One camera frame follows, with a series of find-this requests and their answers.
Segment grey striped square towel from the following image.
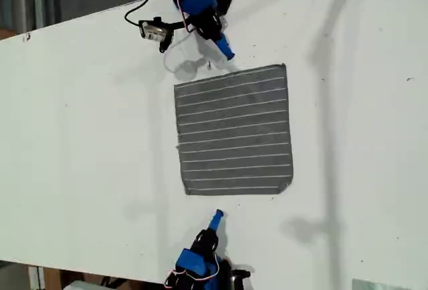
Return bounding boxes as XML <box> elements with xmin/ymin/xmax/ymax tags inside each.
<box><xmin>173</xmin><ymin>63</ymin><xmax>295</xmax><ymax>196</ymax></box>

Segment black camera box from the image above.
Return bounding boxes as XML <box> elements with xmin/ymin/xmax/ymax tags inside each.
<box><xmin>138</xmin><ymin>17</ymin><xmax>168</xmax><ymax>43</ymax></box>
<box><xmin>229</xmin><ymin>268</ymin><xmax>252</xmax><ymax>290</ymax></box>

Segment black camera stalk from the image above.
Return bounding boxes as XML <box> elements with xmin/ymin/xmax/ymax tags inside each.
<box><xmin>158</xmin><ymin>19</ymin><xmax>187</xmax><ymax>53</ymax></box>

